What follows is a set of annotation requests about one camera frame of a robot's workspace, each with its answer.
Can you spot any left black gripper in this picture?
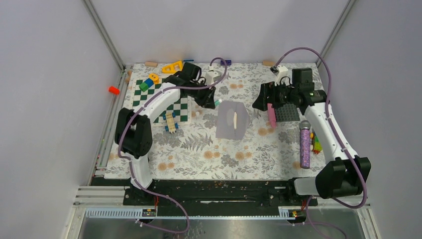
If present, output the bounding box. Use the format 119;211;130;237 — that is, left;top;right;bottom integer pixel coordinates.
189;80;216;109

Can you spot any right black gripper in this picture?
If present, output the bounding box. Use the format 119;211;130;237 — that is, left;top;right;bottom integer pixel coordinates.
252;79;298;112

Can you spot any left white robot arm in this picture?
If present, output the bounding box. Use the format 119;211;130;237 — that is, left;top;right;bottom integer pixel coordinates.
114;62;227;205

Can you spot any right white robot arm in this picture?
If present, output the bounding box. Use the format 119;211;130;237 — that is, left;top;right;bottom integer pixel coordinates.
252;65;371;205

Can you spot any pink marker pen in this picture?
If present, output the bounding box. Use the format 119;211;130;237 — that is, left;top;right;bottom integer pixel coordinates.
267;103;277;128

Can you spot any green white chessboard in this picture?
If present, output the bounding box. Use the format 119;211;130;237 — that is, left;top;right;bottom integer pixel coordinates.
125;76;192;127

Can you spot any dark grey lego baseplate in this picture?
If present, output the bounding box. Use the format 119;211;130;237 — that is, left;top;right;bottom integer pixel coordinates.
274;104;300;122

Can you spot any right wooden cylinder peg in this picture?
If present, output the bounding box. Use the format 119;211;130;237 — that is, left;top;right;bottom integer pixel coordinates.
262;60;275;67

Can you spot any wooden cylinder peg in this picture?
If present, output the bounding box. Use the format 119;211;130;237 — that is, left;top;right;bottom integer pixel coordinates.
262;60;275;67
144;61;158;68

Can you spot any wooden toy car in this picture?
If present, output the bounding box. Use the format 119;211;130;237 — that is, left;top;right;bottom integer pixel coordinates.
163;113;179;133

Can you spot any yellow triangle toy block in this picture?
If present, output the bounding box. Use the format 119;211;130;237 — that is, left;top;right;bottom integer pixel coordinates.
161;60;183;74

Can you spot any purple glitter microphone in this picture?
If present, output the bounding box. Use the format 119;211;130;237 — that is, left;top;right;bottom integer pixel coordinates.
299;120;311;169

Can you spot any floral patterned table mat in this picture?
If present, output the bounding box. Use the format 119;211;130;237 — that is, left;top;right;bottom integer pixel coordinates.
105;62;353;181

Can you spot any blue cube block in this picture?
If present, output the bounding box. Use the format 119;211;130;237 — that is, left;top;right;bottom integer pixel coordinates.
144;78;154;87

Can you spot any green cube block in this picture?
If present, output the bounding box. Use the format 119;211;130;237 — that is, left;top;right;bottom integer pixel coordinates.
139;82;150;92

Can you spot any left wooden cylinder peg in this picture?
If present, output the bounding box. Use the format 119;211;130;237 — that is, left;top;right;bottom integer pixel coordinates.
144;61;158;68

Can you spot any colourful lego brick stack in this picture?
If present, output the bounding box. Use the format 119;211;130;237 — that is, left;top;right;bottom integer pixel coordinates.
310;131;322;154

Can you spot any red cylinder block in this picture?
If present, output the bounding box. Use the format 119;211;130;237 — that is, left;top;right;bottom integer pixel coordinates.
108;86;120;95

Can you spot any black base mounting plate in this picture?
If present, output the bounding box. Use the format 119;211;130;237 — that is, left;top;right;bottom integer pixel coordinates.
123;180;308;217

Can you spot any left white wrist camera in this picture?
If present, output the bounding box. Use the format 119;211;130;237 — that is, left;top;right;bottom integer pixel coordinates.
205;65;221;85

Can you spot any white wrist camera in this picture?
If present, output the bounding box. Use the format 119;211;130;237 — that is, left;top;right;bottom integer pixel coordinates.
205;65;221;85
270;64;289;86

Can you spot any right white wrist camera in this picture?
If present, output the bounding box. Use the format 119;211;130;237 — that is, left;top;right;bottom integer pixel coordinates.
270;64;289;86

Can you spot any orange ring toy block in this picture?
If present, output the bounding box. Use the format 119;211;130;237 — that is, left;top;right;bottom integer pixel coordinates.
148;73;161;85

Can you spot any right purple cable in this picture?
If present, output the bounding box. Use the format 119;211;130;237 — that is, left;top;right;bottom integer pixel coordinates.
275;46;369;239

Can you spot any purple cable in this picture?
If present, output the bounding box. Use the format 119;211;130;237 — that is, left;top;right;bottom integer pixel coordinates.
117;57;229;234
275;46;369;239

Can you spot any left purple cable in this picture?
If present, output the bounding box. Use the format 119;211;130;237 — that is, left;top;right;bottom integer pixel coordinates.
117;57;229;234

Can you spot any white slotted cable duct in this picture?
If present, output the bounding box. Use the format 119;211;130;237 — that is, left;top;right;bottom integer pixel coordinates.
85;207;298;221

